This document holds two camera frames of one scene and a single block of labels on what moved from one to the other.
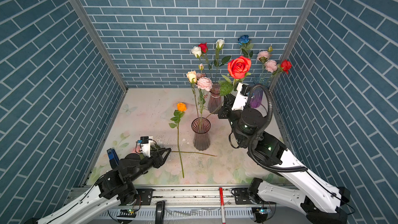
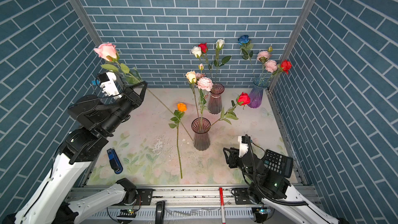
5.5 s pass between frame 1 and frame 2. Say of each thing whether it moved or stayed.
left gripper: moved
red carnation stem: moved
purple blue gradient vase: stayed
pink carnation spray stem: stayed
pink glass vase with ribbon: stayed
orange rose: stayed
